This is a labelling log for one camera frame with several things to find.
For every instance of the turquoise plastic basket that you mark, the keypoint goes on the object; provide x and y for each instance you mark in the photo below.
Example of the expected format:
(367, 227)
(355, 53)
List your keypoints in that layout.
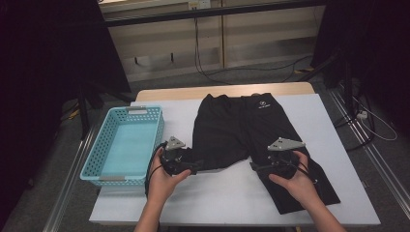
(96, 151)

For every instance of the person's right hand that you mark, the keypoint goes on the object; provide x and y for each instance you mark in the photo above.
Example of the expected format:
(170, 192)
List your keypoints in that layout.
(299, 190)

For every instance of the white wall socket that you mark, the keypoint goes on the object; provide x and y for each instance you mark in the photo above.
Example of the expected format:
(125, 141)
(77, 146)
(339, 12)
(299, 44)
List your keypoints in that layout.
(199, 4)

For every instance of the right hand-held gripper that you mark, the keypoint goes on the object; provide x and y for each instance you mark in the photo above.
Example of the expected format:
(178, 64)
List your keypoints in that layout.
(283, 145)

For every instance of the yellow floor tape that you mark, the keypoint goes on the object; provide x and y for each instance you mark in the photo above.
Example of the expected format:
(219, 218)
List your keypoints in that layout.
(305, 69)
(74, 114)

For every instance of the person's left hand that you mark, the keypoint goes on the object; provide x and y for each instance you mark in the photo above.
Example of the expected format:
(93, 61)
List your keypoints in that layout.
(162, 188)

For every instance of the round table grommet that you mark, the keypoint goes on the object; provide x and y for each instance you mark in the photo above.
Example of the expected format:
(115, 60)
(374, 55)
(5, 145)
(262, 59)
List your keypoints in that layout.
(256, 93)

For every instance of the black pants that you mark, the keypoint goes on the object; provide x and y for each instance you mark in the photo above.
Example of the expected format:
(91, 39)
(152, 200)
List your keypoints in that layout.
(232, 129)

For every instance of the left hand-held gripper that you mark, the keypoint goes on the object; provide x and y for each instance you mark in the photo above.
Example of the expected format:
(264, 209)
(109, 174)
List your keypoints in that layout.
(174, 144)

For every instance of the narrow black curtain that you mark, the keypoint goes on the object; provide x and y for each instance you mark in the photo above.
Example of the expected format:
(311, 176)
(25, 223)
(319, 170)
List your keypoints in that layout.
(380, 48)

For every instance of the light wooden table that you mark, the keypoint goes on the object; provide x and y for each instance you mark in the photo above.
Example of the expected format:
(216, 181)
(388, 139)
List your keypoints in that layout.
(167, 93)

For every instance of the beige cabinet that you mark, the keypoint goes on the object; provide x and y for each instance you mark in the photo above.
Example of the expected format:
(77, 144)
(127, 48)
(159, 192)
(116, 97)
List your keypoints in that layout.
(257, 32)

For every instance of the wide black curtain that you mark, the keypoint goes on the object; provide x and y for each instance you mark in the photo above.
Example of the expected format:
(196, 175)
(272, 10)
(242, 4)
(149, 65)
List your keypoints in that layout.
(38, 64)

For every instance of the white table cover board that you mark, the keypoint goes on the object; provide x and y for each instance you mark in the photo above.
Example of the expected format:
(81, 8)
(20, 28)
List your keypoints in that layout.
(225, 193)

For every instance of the white power plug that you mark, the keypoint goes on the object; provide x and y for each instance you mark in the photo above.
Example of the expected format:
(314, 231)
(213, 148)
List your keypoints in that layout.
(362, 115)

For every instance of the black tripod stand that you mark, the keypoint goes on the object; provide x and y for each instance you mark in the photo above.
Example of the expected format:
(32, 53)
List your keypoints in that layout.
(347, 83)
(84, 119)

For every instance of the aluminium floor rail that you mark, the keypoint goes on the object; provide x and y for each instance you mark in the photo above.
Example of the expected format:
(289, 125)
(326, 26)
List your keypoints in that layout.
(69, 183)
(377, 158)

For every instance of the black horizontal bar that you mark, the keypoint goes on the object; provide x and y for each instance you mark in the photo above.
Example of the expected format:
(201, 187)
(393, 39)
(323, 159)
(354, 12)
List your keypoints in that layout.
(206, 13)

